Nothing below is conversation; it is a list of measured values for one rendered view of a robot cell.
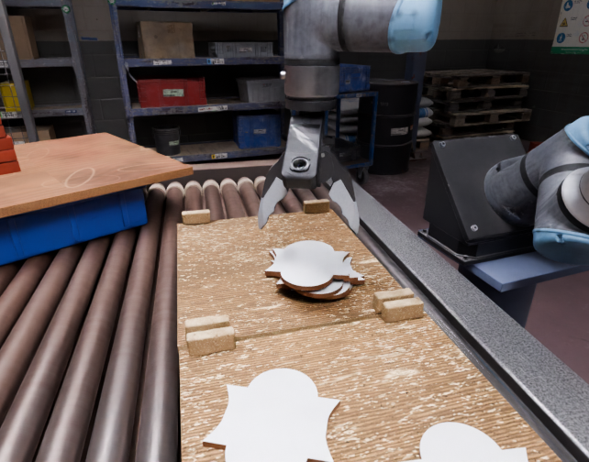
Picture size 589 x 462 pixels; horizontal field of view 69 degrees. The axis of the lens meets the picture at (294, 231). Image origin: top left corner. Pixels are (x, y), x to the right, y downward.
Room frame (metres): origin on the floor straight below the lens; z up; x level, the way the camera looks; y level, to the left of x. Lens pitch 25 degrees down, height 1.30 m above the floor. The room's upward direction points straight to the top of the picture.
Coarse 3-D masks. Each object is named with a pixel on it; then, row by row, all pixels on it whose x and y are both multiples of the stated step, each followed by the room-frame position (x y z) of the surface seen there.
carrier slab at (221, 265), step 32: (224, 224) 0.83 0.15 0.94; (256, 224) 0.83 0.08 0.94; (288, 224) 0.83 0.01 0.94; (320, 224) 0.83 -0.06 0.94; (192, 256) 0.69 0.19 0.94; (224, 256) 0.69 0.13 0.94; (256, 256) 0.69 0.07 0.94; (352, 256) 0.69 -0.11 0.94; (192, 288) 0.58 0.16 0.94; (224, 288) 0.58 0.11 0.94; (256, 288) 0.58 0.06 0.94; (352, 288) 0.58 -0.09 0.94; (384, 288) 0.58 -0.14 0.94; (256, 320) 0.49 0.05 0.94; (288, 320) 0.49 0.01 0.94; (320, 320) 0.49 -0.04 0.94; (352, 320) 0.50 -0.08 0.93
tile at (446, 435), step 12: (432, 432) 0.30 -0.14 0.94; (444, 432) 0.30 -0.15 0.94; (456, 432) 0.30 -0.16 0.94; (468, 432) 0.30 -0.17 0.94; (480, 432) 0.30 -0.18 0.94; (420, 444) 0.29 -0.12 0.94; (432, 444) 0.29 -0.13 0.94; (444, 444) 0.29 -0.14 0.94; (456, 444) 0.29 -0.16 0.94; (468, 444) 0.29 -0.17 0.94; (480, 444) 0.29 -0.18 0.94; (492, 444) 0.29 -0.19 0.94; (420, 456) 0.28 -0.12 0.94; (432, 456) 0.27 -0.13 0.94; (444, 456) 0.27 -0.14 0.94; (456, 456) 0.27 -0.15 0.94; (468, 456) 0.27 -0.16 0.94; (480, 456) 0.27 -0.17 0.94; (492, 456) 0.27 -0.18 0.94; (504, 456) 0.27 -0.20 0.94; (516, 456) 0.27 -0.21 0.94
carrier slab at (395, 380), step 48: (288, 336) 0.46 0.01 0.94; (336, 336) 0.46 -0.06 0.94; (384, 336) 0.46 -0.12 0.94; (432, 336) 0.46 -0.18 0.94; (192, 384) 0.37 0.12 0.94; (240, 384) 0.37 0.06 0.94; (336, 384) 0.37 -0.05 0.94; (384, 384) 0.37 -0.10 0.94; (432, 384) 0.37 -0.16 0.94; (480, 384) 0.37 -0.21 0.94; (192, 432) 0.31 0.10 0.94; (336, 432) 0.31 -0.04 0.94; (384, 432) 0.31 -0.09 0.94; (528, 432) 0.31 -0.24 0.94
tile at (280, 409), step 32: (256, 384) 0.36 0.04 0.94; (288, 384) 0.36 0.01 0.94; (224, 416) 0.32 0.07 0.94; (256, 416) 0.32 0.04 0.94; (288, 416) 0.32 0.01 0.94; (320, 416) 0.32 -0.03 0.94; (224, 448) 0.29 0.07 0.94; (256, 448) 0.28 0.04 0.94; (288, 448) 0.28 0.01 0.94; (320, 448) 0.28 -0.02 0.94
